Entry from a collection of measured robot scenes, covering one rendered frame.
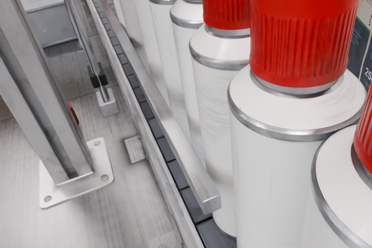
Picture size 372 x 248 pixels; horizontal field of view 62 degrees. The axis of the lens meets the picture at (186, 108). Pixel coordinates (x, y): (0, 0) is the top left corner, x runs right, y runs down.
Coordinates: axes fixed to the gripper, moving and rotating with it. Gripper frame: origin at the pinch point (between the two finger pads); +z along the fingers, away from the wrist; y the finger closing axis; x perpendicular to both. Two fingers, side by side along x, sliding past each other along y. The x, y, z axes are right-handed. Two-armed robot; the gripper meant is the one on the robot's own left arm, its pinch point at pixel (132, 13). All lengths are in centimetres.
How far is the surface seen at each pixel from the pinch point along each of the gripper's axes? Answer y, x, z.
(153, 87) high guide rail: -4.3, -23.0, 14.2
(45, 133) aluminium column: -15.8, -15.4, 14.5
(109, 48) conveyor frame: -5.2, 5.2, 3.3
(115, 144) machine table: -9.7, -7.4, 18.8
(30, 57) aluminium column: -13.5, -20.9, 7.9
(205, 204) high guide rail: -5.4, -33.2, 22.4
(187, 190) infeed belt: -4.7, -22.6, 24.2
